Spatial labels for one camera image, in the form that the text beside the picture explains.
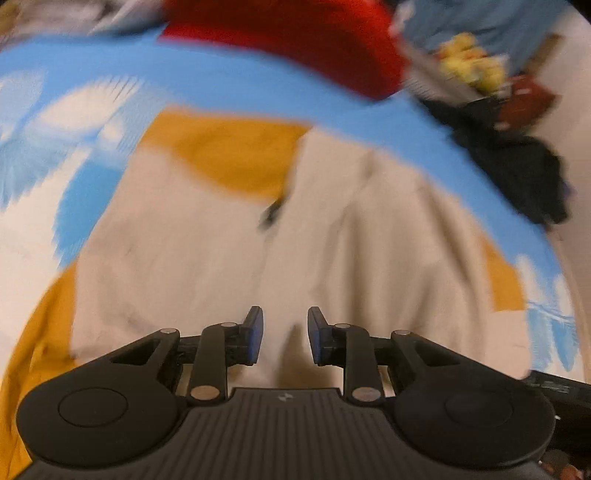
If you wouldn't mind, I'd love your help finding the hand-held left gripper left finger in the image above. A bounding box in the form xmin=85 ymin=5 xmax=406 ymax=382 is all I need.
xmin=108 ymin=305 xmax=265 ymax=407

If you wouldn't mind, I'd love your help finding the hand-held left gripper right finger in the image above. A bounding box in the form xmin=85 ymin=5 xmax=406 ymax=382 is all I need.
xmin=307 ymin=305 xmax=464 ymax=407

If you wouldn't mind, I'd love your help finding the beige and mustard jacket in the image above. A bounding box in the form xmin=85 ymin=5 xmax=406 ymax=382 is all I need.
xmin=0 ymin=108 xmax=532 ymax=478

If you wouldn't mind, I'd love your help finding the black clothing pile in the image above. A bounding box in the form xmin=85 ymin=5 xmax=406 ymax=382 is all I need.
xmin=416 ymin=95 xmax=571 ymax=227

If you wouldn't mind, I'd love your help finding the blue white printed bed sheet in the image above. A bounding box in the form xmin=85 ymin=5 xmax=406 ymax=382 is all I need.
xmin=0 ymin=28 xmax=583 ymax=385

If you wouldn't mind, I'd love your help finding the dark red cushion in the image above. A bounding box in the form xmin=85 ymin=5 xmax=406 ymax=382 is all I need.
xmin=496 ymin=74 xmax=560 ymax=133

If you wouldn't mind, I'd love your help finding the red folded blanket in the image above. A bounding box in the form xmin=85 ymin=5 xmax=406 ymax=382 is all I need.
xmin=159 ymin=0 xmax=409 ymax=100

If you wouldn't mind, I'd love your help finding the white folded quilt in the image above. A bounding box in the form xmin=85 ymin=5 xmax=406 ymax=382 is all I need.
xmin=0 ymin=0 xmax=167 ymax=43

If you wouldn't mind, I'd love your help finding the blue curtain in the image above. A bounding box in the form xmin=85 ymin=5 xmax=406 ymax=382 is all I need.
xmin=397 ymin=0 xmax=574 ymax=62

